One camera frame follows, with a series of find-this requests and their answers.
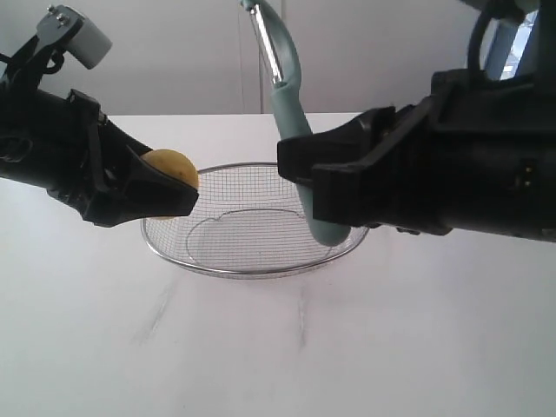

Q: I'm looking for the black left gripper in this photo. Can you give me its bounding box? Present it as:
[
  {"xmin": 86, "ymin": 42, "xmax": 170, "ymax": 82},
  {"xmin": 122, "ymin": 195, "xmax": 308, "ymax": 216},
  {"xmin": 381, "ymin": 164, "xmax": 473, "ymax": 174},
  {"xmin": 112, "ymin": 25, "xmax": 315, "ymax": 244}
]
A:
[{"xmin": 1, "ymin": 89, "xmax": 199, "ymax": 227}]

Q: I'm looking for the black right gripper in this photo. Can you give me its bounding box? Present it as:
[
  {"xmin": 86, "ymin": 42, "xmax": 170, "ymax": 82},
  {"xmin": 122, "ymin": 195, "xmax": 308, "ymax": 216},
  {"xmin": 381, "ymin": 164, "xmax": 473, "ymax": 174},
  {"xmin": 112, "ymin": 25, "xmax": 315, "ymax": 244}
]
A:
[{"xmin": 311, "ymin": 69, "xmax": 555, "ymax": 242}]

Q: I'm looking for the yellow lemon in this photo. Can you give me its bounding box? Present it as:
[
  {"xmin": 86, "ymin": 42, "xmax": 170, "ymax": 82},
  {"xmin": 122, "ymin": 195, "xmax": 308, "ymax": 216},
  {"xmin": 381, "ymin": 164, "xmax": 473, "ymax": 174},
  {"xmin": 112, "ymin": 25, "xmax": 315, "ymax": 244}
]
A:
[{"xmin": 141, "ymin": 149, "xmax": 200, "ymax": 221}]

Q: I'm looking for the teal vegetable peeler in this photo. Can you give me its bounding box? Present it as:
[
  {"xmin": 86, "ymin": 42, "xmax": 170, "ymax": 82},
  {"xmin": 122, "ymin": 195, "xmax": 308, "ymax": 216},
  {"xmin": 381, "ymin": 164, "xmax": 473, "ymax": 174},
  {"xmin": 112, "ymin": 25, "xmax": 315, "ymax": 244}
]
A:
[{"xmin": 239, "ymin": 1, "xmax": 351, "ymax": 247}]

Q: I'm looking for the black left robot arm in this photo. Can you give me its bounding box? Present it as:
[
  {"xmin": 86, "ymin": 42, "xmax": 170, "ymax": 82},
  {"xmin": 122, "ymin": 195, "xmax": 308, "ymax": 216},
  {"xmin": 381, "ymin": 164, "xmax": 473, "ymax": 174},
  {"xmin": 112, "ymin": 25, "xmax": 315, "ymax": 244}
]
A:
[{"xmin": 1, "ymin": 36, "xmax": 199, "ymax": 228}]

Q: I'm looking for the metal wire mesh basket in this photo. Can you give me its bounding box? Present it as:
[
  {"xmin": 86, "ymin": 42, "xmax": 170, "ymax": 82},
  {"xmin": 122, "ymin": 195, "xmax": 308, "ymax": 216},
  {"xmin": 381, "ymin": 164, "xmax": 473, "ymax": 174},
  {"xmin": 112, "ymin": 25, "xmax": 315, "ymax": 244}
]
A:
[{"xmin": 141, "ymin": 162, "xmax": 368, "ymax": 280}]

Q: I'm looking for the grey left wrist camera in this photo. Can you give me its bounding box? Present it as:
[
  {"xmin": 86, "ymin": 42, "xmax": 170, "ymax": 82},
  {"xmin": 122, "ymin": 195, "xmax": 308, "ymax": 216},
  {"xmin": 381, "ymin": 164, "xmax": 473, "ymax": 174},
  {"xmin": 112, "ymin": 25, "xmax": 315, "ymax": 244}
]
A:
[{"xmin": 36, "ymin": 4, "xmax": 113, "ymax": 70}]

